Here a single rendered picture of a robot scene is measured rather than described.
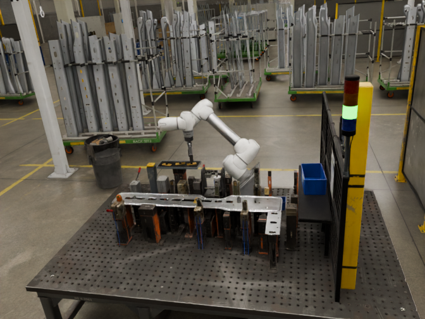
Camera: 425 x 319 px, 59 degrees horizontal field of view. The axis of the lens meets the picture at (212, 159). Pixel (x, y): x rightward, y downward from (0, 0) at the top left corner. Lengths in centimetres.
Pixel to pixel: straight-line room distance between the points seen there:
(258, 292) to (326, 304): 42
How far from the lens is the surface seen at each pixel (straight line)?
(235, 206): 290
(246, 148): 352
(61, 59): 723
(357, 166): 222
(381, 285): 276
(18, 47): 1272
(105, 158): 558
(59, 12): 1020
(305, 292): 262
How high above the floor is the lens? 246
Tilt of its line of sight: 23 degrees down
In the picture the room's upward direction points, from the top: 5 degrees counter-clockwise
